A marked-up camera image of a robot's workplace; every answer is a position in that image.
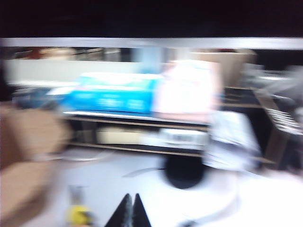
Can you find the white power strip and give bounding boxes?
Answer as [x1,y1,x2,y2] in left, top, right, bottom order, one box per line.
[144,129,209,150]

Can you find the beige flat box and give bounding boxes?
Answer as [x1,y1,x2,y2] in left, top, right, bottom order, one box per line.
[96,126,152,145]

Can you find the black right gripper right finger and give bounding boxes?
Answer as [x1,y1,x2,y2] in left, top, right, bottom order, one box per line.
[132,192,152,227]

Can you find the wooden desk shelf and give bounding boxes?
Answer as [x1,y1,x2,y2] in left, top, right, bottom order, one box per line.
[63,87,292,164]

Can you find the blue wet wipes pack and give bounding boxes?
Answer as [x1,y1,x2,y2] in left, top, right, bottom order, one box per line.
[47,72,164,114]

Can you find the brown cardboard box marked BOX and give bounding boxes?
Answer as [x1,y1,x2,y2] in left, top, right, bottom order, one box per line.
[0,106,72,227]

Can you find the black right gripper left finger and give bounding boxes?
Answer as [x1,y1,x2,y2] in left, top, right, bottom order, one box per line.
[104,193,134,227]

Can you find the rolled printed papers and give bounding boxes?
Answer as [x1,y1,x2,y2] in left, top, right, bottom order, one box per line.
[203,111,264,171]

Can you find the pink tissue pack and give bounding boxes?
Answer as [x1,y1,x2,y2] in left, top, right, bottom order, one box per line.
[153,60,221,119]

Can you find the large black monitor silver edge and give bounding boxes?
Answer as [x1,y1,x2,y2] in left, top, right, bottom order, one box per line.
[0,0,303,51]

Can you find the yellow black Pichu doll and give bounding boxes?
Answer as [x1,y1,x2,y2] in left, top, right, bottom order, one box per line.
[66,185,96,226]

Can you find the black monitor base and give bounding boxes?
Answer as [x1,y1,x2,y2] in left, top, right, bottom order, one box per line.
[164,155,207,190]

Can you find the white cable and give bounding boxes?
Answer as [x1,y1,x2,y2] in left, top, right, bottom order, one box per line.
[30,151,115,163]

